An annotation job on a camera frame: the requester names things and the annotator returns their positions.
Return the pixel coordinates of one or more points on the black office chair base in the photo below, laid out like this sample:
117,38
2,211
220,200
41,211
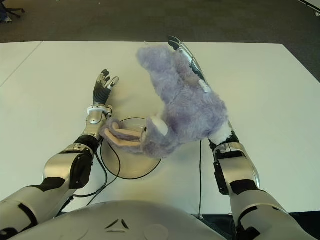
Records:
16,10

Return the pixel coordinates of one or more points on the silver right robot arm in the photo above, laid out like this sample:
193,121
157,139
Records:
237,170

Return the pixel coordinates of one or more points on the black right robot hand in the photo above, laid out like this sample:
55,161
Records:
191,62

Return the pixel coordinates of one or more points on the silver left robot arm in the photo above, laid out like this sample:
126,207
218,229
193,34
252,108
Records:
62,165

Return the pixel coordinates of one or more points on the purple plush bunny doll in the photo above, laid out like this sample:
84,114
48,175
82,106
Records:
190,107

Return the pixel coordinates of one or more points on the silver robot torso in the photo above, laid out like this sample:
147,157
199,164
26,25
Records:
100,220

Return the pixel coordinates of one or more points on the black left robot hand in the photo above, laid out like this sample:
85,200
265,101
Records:
100,95

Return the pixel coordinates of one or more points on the white plate with black rim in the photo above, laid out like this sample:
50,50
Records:
135,167

